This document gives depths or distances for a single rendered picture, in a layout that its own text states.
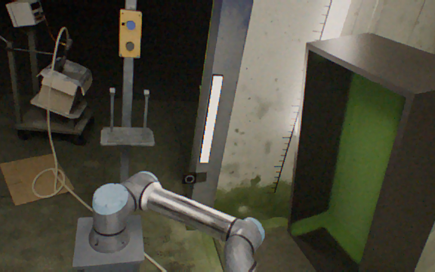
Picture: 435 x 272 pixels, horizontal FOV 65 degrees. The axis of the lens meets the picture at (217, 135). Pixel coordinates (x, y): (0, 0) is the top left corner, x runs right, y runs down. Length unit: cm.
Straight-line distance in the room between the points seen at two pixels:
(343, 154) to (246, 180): 80
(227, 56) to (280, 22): 37
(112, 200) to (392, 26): 201
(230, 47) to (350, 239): 137
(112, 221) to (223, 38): 116
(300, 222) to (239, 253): 99
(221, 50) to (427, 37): 145
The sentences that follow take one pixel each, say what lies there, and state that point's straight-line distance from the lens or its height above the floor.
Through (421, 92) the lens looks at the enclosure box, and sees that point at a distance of 124.
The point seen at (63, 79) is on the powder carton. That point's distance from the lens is 345.
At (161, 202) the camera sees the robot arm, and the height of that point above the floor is 88.
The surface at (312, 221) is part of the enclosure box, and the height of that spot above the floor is 50.
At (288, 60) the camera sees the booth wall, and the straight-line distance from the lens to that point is 225.
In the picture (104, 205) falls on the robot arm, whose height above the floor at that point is 90.
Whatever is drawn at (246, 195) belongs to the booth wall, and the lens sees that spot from 269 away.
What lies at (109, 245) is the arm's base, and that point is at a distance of 171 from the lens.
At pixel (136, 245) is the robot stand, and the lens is 176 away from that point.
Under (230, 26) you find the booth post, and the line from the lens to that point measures 206.
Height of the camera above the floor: 192
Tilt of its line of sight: 28 degrees down
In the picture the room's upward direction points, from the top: 10 degrees clockwise
